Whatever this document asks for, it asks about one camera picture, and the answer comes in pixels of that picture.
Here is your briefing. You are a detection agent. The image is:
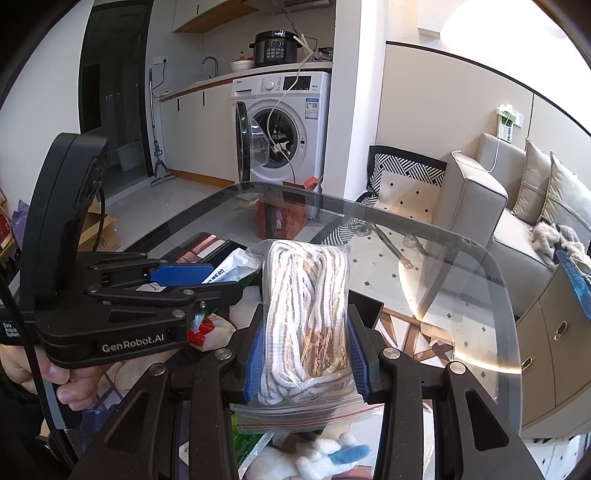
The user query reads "white bucket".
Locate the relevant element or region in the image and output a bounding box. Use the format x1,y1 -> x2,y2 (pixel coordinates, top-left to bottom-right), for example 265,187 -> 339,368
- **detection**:
115,141 -> 145,173

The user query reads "wooden wall cabinet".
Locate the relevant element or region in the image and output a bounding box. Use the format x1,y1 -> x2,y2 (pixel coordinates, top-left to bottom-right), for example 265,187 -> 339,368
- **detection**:
172,0 -> 246,33

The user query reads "white hanging cable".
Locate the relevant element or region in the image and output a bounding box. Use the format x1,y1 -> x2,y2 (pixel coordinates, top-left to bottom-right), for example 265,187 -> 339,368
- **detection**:
265,32 -> 325,186

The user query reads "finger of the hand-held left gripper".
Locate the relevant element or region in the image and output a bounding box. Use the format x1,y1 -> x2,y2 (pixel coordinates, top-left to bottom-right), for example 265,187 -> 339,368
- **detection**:
85,252 -> 216,289
85,280 -> 248,329

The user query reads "person's left hand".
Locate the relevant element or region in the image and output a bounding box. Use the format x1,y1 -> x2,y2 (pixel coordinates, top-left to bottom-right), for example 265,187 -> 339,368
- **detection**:
0,344 -> 110,412

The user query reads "chair with patterned backrest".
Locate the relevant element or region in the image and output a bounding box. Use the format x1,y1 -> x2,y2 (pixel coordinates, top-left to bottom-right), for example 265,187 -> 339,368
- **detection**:
355,145 -> 448,246

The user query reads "beige pillow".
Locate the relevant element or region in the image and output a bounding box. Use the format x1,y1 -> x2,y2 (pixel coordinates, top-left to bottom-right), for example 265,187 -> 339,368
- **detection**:
512,137 -> 553,223

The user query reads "person's left forearm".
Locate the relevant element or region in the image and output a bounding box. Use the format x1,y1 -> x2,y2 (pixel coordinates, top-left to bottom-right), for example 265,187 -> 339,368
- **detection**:
0,373 -> 85,480

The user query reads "white washing machine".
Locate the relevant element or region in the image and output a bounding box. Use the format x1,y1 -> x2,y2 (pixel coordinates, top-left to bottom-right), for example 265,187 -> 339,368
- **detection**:
231,71 -> 333,188

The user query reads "clear bag of striped rope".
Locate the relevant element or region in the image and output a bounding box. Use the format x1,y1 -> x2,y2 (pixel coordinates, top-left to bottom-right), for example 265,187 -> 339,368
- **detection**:
231,237 -> 387,435

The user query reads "blue packet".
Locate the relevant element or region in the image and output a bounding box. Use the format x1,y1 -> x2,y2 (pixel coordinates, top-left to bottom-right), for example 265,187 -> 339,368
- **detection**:
554,249 -> 591,320

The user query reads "black pressure cooker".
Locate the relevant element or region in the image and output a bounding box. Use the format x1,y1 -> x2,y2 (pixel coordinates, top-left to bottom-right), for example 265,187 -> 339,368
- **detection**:
249,30 -> 304,68

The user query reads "red cardboard box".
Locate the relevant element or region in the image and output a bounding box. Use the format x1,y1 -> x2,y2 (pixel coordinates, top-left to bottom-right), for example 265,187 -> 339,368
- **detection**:
256,175 -> 324,241

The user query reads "printed table mat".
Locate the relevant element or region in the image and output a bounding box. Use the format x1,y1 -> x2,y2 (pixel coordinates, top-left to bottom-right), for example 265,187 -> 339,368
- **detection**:
55,308 -> 463,480

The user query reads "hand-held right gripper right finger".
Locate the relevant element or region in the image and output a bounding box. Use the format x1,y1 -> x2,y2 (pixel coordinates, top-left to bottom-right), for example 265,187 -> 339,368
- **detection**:
346,314 -> 548,480

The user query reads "mop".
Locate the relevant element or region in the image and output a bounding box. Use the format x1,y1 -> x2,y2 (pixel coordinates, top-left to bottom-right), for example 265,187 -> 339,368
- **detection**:
148,68 -> 171,188

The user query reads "wall socket with charger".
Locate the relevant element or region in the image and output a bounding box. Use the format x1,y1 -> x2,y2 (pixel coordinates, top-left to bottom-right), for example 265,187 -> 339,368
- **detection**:
496,104 -> 525,145

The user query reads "grey pillow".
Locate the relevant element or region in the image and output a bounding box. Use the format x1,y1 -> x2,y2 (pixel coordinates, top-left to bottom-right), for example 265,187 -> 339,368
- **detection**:
540,151 -> 591,228

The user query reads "beige sofa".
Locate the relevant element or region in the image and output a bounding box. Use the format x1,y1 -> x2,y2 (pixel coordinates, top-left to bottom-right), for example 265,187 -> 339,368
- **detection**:
434,133 -> 591,320

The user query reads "white kitchen counter cabinet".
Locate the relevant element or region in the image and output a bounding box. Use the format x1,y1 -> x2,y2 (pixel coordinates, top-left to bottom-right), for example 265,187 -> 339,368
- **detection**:
159,74 -> 242,184

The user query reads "brown cardboard box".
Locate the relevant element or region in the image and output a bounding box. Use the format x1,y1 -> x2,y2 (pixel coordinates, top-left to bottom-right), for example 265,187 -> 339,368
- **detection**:
78,198 -> 122,253

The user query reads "white charger cable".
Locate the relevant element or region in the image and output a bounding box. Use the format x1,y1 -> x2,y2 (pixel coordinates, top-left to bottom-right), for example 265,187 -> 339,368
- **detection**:
488,124 -> 505,174

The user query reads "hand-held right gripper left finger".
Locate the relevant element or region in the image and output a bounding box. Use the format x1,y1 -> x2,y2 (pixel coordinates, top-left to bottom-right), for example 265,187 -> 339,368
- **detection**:
81,305 -> 273,480

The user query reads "red packet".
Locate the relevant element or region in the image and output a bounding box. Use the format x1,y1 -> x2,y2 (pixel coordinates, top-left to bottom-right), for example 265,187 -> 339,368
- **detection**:
187,316 -> 221,346

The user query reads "grey furry toy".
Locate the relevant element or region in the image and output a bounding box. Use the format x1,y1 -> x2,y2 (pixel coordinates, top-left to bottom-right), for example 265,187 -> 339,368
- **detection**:
530,220 -> 585,271

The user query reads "green packet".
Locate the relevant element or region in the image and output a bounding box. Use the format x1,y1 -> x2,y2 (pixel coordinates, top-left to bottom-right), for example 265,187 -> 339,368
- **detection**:
231,412 -> 279,477

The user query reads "grey side cabinet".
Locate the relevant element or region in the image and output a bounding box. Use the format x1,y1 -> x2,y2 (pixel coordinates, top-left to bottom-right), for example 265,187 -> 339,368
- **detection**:
512,263 -> 591,440

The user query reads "white printed plastic packet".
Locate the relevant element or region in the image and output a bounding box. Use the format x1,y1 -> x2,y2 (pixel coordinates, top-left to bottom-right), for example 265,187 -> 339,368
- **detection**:
201,248 -> 264,288

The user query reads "white and blue plush toy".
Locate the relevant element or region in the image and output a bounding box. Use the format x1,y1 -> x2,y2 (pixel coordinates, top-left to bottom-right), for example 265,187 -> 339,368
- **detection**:
245,431 -> 375,480

